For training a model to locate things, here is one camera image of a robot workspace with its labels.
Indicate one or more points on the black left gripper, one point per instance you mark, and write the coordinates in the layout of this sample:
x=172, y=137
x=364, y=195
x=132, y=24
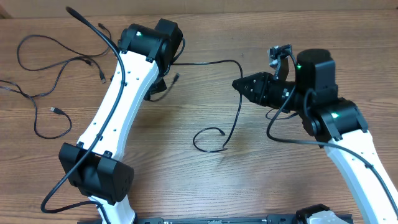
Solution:
x=161, y=86

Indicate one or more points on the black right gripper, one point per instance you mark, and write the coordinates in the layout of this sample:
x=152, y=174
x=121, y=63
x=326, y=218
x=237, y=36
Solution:
x=260, y=96

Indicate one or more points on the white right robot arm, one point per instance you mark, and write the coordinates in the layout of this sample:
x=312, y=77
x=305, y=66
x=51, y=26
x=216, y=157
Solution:
x=336, y=124

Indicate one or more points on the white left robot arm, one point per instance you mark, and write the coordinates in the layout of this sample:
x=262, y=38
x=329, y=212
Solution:
x=94, y=164

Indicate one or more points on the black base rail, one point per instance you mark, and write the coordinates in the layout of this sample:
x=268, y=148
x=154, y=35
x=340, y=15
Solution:
x=269, y=219

